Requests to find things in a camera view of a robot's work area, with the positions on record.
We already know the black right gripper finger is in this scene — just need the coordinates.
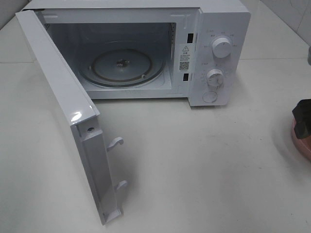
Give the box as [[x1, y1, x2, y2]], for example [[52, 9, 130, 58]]
[[294, 120, 311, 139], [292, 99, 311, 121]]

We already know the pink round plate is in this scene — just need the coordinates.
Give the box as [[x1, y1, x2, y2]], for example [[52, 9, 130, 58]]
[[291, 119, 311, 161]]

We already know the white microwave knob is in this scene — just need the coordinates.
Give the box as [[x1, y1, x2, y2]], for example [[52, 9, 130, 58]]
[[207, 69, 224, 87], [211, 36, 232, 58]]

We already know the round white door button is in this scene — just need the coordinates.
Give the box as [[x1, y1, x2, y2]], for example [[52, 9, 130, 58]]
[[203, 91, 217, 103]]

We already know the white microwave door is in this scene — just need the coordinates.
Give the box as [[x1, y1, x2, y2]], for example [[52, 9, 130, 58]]
[[16, 10, 127, 225]]

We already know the white microwave oven body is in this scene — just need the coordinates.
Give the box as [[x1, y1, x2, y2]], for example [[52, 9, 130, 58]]
[[21, 0, 251, 106]]

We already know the white warning label sticker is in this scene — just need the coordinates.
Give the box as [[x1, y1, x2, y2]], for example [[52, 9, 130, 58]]
[[178, 43, 193, 72]]

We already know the glass microwave turntable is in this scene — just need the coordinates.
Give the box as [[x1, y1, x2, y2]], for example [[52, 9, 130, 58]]
[[80, 49, 165, 88]]

